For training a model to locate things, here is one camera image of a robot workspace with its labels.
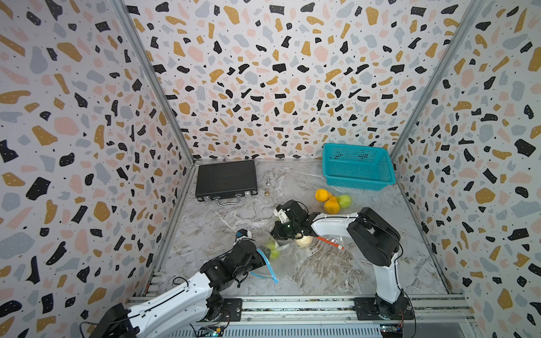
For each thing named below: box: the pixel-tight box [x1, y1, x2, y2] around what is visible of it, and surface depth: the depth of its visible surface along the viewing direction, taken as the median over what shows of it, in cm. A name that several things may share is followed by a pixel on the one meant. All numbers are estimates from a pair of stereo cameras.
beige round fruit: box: [294, 233, 315, 248], surface depth 87 cm
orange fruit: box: [324, 195, 341, 215], surface depth 99 cm
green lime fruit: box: [336, 194, 352, 210], surface depth 101 cm
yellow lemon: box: [314, 188, 333, 203], surface depth 103 cm
